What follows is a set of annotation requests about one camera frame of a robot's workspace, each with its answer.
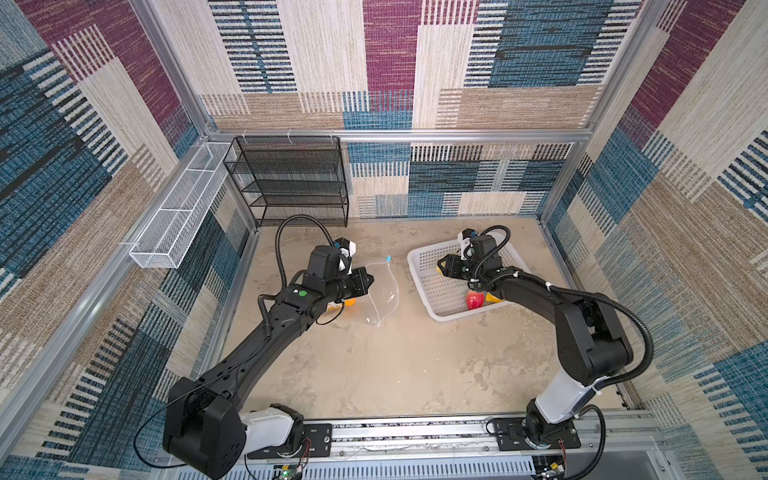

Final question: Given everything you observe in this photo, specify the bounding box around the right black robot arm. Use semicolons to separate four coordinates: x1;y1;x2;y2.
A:
437;225;655;449

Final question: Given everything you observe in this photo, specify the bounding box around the yellow lemon toy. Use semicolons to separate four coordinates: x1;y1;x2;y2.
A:
485;293;502;304

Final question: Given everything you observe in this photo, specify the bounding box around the white wire mesh tray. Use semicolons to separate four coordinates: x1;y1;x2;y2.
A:
129;142;230;269

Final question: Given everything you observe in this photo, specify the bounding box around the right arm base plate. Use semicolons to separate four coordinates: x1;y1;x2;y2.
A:
486;416;581;452

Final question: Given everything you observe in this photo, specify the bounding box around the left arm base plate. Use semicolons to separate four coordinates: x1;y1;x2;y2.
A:
246;423;333;460

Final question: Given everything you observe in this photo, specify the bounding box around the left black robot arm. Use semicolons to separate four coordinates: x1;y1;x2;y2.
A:
157;214;374;479

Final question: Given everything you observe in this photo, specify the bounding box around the aluminium rail frame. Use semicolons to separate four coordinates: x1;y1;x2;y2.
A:
149;410;673;480

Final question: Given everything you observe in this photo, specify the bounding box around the clear zip top bag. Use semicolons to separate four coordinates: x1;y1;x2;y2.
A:
320;256;399;327

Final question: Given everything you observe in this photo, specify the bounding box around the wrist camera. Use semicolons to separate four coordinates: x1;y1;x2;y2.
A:
458;228;478;260
334;237;357;275

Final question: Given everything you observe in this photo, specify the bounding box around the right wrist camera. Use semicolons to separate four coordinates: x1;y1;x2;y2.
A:
458;228;478;260

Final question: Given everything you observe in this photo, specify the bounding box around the white plastic basket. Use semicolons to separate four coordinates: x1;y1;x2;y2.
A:
406;238;535;323

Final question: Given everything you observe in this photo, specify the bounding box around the orange carrot toy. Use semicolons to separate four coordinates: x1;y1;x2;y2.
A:
326;298;357;312

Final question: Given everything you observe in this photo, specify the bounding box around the black wire shelf rack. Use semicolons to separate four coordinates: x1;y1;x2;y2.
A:
224;136;350;227

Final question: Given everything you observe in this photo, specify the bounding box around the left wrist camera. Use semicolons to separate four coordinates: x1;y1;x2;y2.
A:
334;237;357;275

